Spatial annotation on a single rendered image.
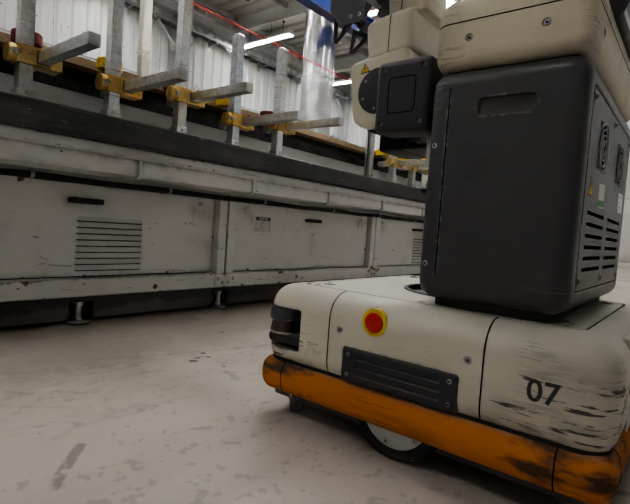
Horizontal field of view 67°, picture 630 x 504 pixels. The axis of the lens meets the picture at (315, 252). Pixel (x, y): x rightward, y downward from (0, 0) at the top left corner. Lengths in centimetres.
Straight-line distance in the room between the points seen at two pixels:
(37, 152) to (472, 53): 119
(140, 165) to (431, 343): 120
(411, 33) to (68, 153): 103
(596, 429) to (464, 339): 21
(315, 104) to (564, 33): 653
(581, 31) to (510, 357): 49
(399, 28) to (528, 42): 39
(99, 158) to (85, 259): 42
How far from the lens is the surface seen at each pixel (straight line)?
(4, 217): 180
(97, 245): 190
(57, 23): 978
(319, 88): 735
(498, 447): 82
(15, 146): 157
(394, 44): 117
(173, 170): 180
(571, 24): 86
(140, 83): 161
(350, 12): 125
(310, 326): 97
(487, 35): 89
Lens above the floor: 41
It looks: 3 degrees down
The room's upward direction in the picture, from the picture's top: 4 degrees clockwise
